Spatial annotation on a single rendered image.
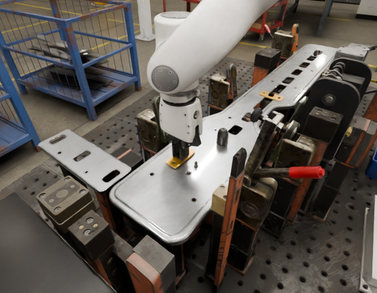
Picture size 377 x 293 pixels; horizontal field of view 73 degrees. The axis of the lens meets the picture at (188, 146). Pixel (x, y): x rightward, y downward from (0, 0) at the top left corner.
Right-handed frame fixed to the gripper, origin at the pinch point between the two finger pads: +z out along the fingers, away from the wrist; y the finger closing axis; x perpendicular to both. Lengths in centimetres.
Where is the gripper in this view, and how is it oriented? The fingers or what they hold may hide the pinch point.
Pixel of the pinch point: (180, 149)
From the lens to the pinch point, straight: 65.4
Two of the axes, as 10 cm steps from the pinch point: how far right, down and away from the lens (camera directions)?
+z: 0.0, 7.7, 6.4
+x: -6.1, 5.0, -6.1
